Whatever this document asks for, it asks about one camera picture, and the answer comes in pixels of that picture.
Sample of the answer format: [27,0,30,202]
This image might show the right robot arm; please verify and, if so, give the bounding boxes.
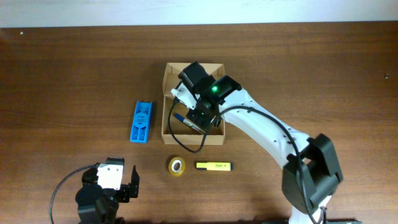
[171,62,343,223]

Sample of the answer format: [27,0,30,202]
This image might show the blue whiteboard marker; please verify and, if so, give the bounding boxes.
[174,113,205,134]

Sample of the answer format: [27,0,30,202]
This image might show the brown cardboard box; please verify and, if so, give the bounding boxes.
[161,62,226,146]

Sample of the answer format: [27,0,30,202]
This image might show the yellow highlighter pen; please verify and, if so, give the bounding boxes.
[195,162,234,171]

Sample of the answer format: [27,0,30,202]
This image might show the blue magnetic whiteboard duster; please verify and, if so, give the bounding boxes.
[130,101,153,144]

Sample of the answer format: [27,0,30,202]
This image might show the yellow adhesive tape roll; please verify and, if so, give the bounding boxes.
[169,157,185,177]

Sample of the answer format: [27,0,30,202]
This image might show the right black cable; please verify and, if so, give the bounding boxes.
[167,81,321,224]

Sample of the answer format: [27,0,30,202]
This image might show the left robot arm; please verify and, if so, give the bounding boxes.
[75,157,140,224]

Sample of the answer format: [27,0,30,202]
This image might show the left black cable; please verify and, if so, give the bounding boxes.
[49,164,98,224]

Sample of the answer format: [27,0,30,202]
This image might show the black cable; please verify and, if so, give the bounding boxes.
[167,81,321,224]
[49,164,98,224]

